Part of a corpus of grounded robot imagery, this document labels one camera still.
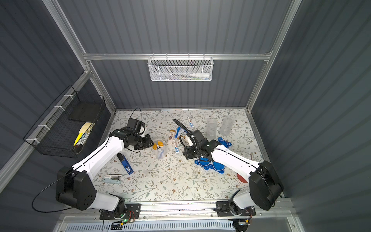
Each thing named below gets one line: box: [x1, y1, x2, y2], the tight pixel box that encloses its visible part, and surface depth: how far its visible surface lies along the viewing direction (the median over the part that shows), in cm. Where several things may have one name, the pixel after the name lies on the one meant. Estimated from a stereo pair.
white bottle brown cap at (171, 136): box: [166, 129, 176, 146], surface depth 102 cm
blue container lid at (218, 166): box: [210, 160, 226, 174], surface depth 90 cm
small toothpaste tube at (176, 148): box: [172, 139, 180, 154], surface depth 98 cm
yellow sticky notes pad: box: [78, 122, 93, 134], surface depth 77 cm
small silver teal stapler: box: [102, 174, 123, 185], surface depth 84 cm
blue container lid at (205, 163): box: [194, 157, 214, 171], surface depth 91 cm
